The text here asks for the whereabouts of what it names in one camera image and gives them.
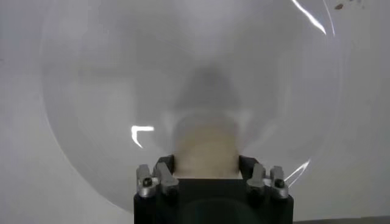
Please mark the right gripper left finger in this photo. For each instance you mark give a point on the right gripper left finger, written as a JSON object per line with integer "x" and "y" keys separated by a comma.
{"x": 166, "y": 179}

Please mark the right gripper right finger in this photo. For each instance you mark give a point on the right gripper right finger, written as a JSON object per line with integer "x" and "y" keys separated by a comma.
{"x": 259, "y": 179}

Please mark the white steamed baozi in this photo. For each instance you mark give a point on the white steamed baozi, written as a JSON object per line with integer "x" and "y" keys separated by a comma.
{"x": 207, "y": 152}

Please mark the large white plate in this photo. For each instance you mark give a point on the large white plate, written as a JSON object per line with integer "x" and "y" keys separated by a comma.
{"x": 106, "y": 91}

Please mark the scattered dark crumbs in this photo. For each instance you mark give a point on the scattered dark crumbs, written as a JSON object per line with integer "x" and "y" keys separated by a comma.
{"x": 338, "y": 6}

